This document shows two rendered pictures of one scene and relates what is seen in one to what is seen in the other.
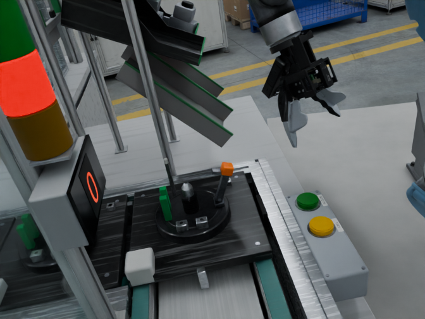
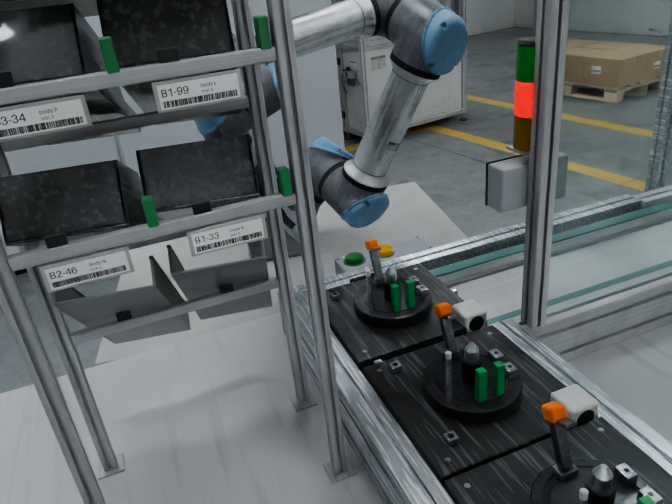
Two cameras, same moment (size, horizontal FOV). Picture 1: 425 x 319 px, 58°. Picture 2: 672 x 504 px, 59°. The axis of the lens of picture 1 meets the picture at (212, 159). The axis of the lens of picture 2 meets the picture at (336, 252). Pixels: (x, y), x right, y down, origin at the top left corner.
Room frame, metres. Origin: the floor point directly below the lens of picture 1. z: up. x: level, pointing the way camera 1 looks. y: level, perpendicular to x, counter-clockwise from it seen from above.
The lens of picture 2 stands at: (0.91, 0.89, 1.55)
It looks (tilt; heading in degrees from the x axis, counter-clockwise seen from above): 27 degrees down; 253
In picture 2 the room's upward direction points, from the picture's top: 6 degrees counter-clockwise
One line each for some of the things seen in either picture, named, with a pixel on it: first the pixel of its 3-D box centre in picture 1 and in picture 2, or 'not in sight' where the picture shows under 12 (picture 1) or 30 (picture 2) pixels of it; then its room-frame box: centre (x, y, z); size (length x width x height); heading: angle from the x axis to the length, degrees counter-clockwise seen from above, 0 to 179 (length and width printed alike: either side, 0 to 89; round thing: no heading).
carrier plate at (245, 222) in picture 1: (194, 220); (393, 310); (0.56, 0.05, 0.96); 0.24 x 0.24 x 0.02; 2
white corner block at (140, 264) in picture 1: (140, 266); (469, 317); (0.46, 0.15, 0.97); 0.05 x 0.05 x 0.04; 2
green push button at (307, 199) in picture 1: (307, 202); (354, 260); (0.55, -0.16, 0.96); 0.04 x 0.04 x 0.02
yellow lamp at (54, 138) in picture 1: (40, 128); (530, 130); (0.36, 0.17, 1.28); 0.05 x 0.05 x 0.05
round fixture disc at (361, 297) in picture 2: (193, 212); (392, 301); (0.56, 0.05, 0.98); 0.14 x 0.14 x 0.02
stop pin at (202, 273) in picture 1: (203, 278); not in sight; (0.43, 0.05, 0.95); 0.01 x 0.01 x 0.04; 2
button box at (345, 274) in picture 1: (321, 240); (384, 264); (0.48, -0.16, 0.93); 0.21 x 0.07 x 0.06; 2
